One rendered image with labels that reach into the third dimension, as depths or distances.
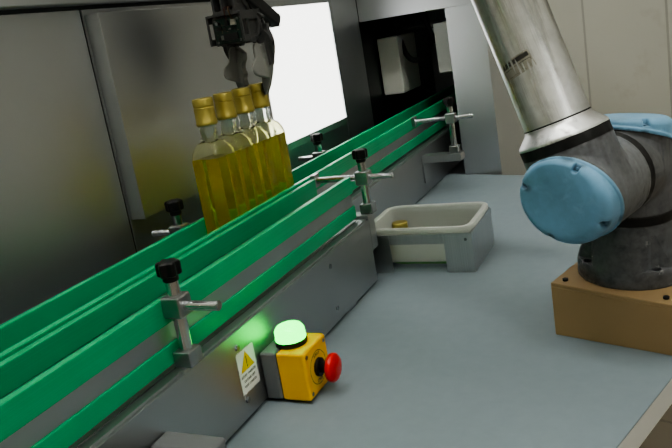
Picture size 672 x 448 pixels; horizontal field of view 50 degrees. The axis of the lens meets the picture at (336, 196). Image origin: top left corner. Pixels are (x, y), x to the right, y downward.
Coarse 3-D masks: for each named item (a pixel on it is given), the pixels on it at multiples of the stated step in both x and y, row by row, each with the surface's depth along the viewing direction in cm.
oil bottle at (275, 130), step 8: (272, 120) 134; (264, 128) 131; (272, 128) 132; (280, 128) 134; (272, 136) 131; (280, 136) 134; (272, 144) 132; (280, 144) 134; (280, 152) 133; (288, 152) 136; (280, 160) 133; (288, 160) 136; (280, 168) 133; (288, 168) 136; (280, 176) 133; (288, 176) 136; (280, 184) 133; (288, 184) 136
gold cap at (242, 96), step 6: (234, 90) 126; (240, 90) 126; (246, 90) 126; (234, 96) 126; (240, 96) 126; (246, 96) 126; (240, 102) 126; (246, 102) 126; (252, 102) 128; (240, 108) 126; (246, 108) 127; (252, 108) 127
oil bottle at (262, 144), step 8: (240, 128) 128; (248, 128) 127; (256, 128) 127; (256, 136) 126; (264, 136) 128; (256, 144) 126; (264, 144) 128; (256, 152) 126; (264, 152) 128; (272, 152) 131; (264, 160) 128; (272, 160) 131; (264, 168) 128; (272, 168) 130; (264, 176) 128; (272, 176) 130; (264, 184) 128; (272, 184) 130; (264, 192) 128; (272, 192) 130; (264, 200) 128
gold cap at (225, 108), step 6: (216, 96) 121; (222, 96) 121; (228, 96) 121; (216, 102) 121; (222, 102) 121; (228, 102) 121; (234, 102) 123; (216, 108) 122; (222, 108) 121; (228, 108) 121; (234, 108) 122; (216, 114) 123; (222, 114) 121; (228, 114) 122; (234, 114) 122
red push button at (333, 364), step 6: (330, 354) 99; (336, 354) 99; (330, 360) 98; (336, 360) 99; (324, 366) 98; (330, 366) 97; (336, 366) 98; (324, 372) 99; (330, 372) 97; (336, 372) 98; (330, 378) 98; (336, 378) 99
